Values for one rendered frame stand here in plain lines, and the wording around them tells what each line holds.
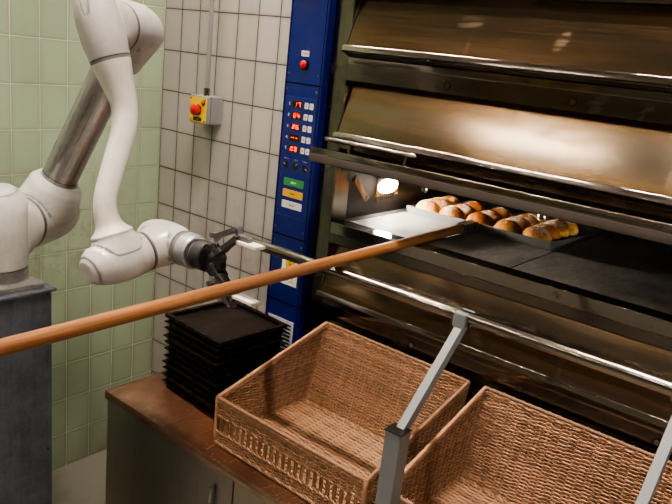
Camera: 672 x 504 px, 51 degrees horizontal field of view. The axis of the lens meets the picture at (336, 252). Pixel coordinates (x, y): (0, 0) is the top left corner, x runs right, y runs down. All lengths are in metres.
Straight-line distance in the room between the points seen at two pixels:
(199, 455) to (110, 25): 1.18
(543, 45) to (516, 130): 0.22
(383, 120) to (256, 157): 0.56
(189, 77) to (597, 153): 1.55
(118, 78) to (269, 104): 0.75
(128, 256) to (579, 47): 1.20
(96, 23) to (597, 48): 1.20
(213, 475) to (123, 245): 0.74
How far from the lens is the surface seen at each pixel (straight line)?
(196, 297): 1.48
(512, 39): 1.95
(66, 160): 2.11
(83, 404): 3.06
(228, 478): 2.07
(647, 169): 1.82
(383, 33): 2.15
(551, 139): 1.90
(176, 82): 2.82
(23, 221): 2.04
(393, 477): 1.58
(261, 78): 2.48
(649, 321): 1.87
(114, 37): 1.84
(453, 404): 2.04
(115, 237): 1.74
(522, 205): 1.77
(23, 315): 2.09
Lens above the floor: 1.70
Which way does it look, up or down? 16 degrees down
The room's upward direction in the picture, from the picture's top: 6 degrees clockwise
